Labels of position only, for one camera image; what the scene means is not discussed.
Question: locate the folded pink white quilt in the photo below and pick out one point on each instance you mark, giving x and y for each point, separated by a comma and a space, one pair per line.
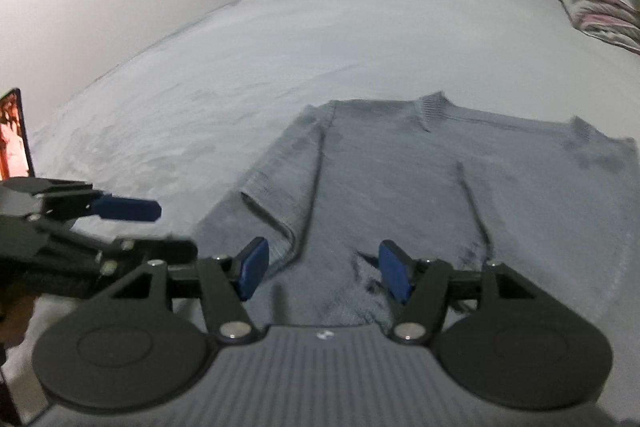
595, 12

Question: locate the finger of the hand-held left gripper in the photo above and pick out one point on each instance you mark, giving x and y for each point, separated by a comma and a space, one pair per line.
125, 209
150, 249

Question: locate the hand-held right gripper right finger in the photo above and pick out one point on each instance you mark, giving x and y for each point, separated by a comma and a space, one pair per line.
395, 269

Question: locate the grey knit sweater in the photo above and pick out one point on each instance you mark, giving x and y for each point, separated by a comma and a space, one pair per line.
400, 167

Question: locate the phone with lit screen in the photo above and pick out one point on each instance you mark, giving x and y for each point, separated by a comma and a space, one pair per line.
12, 137

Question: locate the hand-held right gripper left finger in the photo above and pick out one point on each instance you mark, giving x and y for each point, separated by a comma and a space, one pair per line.
252, 267

